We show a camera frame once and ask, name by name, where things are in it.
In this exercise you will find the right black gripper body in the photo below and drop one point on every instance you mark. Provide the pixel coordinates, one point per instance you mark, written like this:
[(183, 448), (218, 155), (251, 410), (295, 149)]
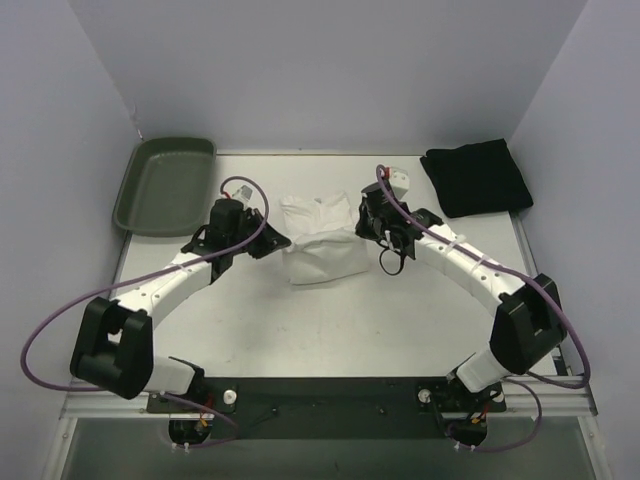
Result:
[(370, 223)]

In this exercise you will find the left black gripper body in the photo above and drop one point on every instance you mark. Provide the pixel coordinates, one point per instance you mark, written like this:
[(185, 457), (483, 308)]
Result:
[(258, 231)]

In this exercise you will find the white t-shirt with robot print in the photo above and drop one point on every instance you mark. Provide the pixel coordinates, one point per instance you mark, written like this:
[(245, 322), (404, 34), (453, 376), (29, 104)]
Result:
[(324, 246)]

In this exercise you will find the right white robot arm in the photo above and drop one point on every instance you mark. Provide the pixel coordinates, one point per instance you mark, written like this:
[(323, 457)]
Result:
[(526, 325)]

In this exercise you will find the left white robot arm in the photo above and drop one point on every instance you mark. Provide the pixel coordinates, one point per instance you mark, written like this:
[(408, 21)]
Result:
[(114, 350)]

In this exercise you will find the dark green plastic tray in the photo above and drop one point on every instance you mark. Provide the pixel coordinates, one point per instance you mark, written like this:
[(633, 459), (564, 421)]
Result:
[(167, 187)]

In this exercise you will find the folded black t-shirt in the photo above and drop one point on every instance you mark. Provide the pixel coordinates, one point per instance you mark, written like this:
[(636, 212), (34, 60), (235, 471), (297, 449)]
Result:
[(476, 179)]

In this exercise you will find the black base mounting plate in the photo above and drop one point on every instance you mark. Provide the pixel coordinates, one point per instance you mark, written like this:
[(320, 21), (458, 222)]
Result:
[(365, 408)]

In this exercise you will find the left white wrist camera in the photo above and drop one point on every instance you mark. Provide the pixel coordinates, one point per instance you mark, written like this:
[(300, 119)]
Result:
[(243, 194)]

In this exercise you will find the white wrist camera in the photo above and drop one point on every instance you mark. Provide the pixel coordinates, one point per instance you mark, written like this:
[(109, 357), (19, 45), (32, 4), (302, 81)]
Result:
[(243, 194), (398, 181)]

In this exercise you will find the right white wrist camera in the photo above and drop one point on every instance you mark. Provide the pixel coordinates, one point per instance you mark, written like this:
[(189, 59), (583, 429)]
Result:
[(398, 181)]

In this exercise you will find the aluminium extrusion rail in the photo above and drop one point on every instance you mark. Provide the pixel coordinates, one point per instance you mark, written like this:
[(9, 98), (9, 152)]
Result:
[(555, 402)]

